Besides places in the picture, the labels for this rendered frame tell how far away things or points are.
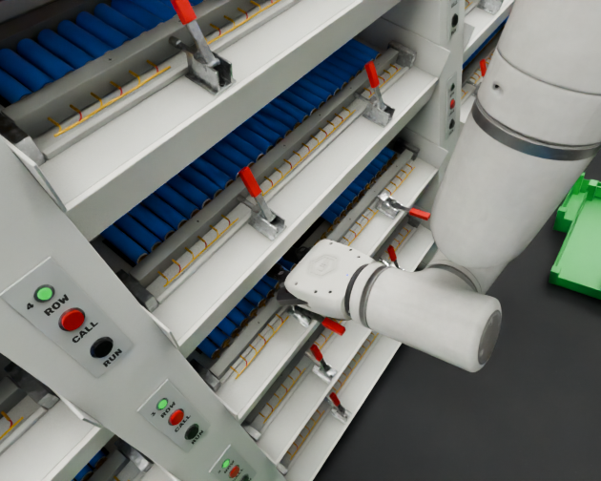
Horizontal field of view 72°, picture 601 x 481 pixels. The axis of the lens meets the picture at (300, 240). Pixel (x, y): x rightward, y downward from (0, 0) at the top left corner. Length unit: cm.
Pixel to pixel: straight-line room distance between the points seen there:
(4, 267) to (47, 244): 3
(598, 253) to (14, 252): 131
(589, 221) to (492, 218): 109
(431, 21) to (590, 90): 50
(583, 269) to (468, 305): 91
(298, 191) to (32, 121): 31
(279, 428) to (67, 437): 42
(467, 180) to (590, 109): 9
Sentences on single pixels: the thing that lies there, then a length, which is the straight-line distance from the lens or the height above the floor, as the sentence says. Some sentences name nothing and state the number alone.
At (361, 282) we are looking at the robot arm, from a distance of 51.
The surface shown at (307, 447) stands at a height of 11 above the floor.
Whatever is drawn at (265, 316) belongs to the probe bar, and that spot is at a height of 53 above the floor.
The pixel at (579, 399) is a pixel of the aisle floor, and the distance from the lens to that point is 117.
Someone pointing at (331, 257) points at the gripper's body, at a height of 60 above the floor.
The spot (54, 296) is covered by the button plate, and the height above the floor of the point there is 82.
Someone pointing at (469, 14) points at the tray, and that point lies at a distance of 100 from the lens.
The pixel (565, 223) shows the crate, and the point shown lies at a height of 4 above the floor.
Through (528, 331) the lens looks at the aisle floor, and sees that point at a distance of 123.
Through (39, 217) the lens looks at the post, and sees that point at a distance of 34.
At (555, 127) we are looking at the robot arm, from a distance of 31.
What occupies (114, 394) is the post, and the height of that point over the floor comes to 69.
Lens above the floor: 102
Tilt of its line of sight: 43 degrees down
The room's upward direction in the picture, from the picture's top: 18 degrees counter-clockwise
